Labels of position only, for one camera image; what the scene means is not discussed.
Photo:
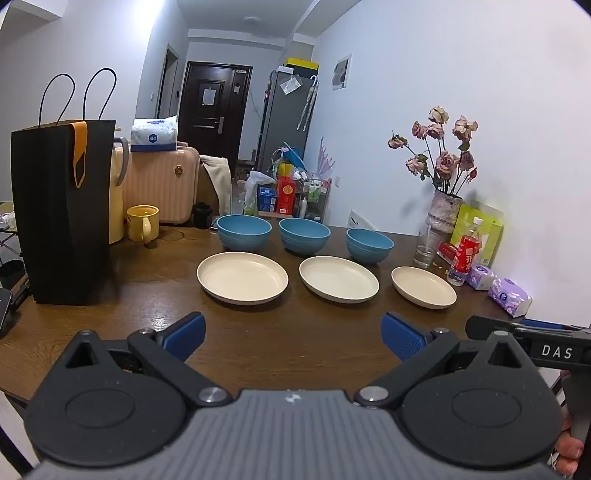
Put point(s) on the chair with beige cloth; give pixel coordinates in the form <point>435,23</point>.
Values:
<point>220,180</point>

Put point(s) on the scattered yellow kernels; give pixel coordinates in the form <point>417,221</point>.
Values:
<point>438,266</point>

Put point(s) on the pink suitcase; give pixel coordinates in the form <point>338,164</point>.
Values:
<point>161,189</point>

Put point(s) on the person's right hand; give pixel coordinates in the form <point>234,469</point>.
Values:
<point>568,454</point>

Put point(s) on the wall picture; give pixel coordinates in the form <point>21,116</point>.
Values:
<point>342,72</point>

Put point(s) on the purple tissue pack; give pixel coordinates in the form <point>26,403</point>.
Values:
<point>510,297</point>
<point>481,277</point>

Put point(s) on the dark entrance door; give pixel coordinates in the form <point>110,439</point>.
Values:
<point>214,110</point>

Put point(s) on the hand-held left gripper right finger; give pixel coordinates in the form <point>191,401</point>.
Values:
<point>401,337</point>

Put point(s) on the small red box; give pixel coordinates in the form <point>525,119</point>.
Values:
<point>445,253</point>

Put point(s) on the white wall socket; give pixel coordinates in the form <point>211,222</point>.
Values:
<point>338,181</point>

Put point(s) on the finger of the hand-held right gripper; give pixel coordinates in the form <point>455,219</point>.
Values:
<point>542,324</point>
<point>485,327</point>

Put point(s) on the cream plate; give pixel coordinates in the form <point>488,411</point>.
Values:
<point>242,278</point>
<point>424,287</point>
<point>339,278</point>

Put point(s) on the ceiling lamp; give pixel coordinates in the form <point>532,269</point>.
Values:
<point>252,21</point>

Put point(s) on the blue bowl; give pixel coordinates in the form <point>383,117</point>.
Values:
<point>304,237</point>
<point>369,247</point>
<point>244,233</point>

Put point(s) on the white tissue pack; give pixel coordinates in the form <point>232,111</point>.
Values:
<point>154,136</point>

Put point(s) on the black cylinder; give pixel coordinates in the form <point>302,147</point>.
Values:
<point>202,216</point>

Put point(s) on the paper sheet on refrigerator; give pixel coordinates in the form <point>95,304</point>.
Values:
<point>291,85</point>

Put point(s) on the yellow black box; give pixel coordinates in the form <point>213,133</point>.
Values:
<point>302,65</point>

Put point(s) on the wooden chair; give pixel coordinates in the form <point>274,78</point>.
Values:
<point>207,184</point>

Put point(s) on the white plastic bag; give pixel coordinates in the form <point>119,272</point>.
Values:
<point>255,187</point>

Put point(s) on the purple wall decoration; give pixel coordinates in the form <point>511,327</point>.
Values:
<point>325,159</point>

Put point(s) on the blue bag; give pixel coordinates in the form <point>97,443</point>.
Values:
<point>291,159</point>

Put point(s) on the cream kettle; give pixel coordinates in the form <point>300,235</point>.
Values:
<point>116,198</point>

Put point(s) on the red label bottle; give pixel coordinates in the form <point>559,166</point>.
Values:
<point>464,261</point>

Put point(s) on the yellow mug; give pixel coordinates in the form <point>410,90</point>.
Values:
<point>142,224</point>

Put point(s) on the grey refrigerator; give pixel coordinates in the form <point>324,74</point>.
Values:
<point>284,124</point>

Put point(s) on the white board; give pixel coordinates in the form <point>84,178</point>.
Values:
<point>360,220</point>

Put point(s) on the dried pink roses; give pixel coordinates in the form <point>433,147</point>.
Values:
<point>443,157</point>

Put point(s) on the hanging white umbrella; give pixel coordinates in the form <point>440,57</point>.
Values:
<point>308,104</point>

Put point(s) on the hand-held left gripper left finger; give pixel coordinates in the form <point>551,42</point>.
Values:
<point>187,334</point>

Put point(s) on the blue box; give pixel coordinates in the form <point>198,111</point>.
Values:
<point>267,199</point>

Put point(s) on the grey interior door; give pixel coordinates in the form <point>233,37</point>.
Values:
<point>167,83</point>

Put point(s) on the green yellow box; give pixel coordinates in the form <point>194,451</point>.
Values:
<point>489,230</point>

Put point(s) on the black paper bag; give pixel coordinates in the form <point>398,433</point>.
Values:
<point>64,221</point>

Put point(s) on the drinking glass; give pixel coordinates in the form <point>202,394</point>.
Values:
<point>425,254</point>

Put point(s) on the white straw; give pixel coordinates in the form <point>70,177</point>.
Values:
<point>429,235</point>

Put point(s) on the mottled pink vase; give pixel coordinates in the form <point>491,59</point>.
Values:
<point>444,214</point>

